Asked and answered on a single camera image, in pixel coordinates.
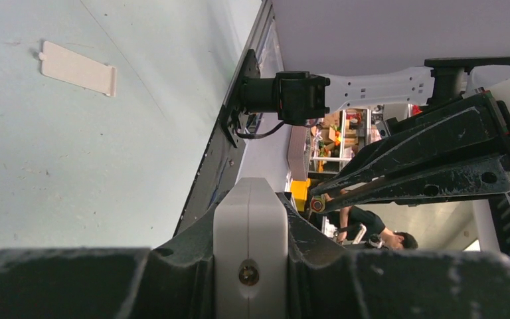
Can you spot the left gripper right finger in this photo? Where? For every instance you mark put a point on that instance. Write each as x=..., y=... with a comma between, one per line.
x=326, y=280

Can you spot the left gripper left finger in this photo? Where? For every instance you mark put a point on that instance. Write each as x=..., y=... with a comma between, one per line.
x=174, y=280

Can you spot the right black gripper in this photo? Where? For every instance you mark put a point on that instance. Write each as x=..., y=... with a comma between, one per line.
x=456, y=152

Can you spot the white remote control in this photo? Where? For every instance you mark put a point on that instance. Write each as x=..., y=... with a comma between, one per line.
x=250, y=248

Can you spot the white battery cover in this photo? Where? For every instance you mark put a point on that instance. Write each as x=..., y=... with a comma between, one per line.
x=68, y=66

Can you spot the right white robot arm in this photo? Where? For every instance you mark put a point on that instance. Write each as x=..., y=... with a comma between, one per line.
x=299, y=98

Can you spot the person in black shirt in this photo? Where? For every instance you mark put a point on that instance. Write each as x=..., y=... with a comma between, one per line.
x=350, y=215

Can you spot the yellow box in background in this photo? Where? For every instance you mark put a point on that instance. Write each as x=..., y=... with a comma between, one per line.
x=299, y=191

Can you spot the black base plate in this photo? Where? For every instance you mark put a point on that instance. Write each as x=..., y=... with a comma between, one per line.
x=220, y=160

